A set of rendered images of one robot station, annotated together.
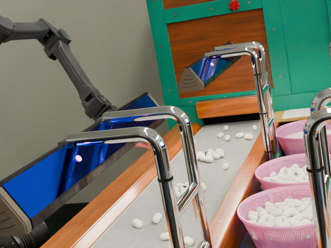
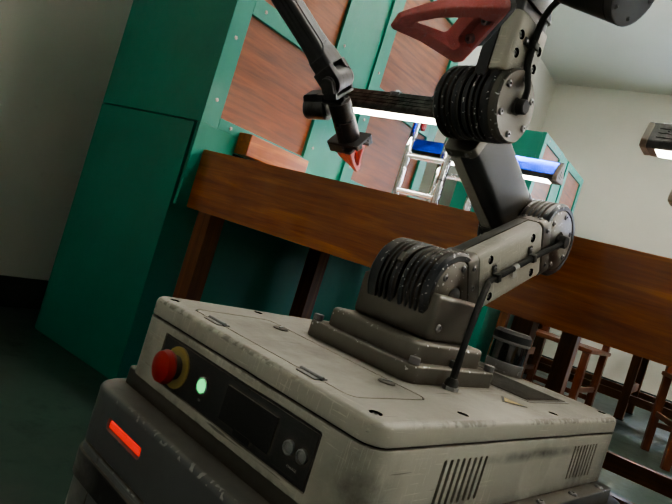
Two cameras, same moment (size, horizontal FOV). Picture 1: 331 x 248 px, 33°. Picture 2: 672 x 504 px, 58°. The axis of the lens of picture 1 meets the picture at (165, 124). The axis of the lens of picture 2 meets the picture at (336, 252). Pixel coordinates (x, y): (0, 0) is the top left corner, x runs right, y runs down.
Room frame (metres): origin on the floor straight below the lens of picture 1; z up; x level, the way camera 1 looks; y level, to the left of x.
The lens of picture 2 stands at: (1.52, 1.60, 0.62)
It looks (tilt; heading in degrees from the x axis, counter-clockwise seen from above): 1 degrees down; 286
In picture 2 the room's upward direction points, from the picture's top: 17 degrees clockwise
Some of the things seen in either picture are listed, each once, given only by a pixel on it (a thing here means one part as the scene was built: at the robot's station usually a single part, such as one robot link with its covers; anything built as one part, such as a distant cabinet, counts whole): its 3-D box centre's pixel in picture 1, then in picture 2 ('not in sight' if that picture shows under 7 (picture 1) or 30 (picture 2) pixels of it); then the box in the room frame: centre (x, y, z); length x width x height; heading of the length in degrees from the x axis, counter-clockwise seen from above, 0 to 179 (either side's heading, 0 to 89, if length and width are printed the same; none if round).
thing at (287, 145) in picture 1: (312, 139); not in sight; (2.00, -0.52, 0.72); 0.27 x 0.27 x 0.10
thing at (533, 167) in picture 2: not in sight; (481, 159); (1.74, -0.72, 1.08); 0.62 x 0.08 x 0.07; 160
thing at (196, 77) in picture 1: (212, 62); (412, 106); (1.93, -0.20, 1.08); 0.62 x 0.08 x 0.07; 160
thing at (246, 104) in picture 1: (231, 106); (273, 156); (2.37, -0.29, 0.83); 0.30 x 0.06 x 0.07; 70
